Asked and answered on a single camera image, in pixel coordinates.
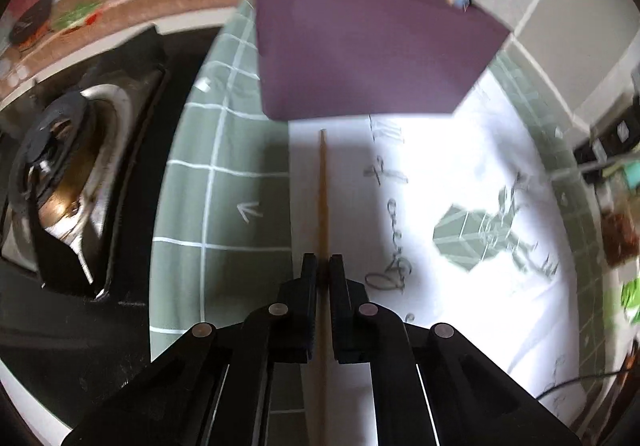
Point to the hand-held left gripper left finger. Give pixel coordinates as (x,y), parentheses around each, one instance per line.
(309,276)

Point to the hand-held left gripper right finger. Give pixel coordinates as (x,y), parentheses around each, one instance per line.
(336,276)

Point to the wooden chopstick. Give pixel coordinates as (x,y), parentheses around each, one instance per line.
(323,196)

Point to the purple utensil holder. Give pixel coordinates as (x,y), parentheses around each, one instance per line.
(360,51)

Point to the green grid mat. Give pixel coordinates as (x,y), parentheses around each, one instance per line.
(225,226)

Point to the white printed cloth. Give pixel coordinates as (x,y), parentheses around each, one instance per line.
(450,161)

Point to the brown item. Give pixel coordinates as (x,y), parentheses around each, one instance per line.
(622,236)

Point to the black stove burner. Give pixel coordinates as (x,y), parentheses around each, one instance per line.
(50,146)

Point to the green packet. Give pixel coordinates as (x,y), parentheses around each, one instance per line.
(632,301)

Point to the black box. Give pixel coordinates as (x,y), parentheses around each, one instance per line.
(610,141)

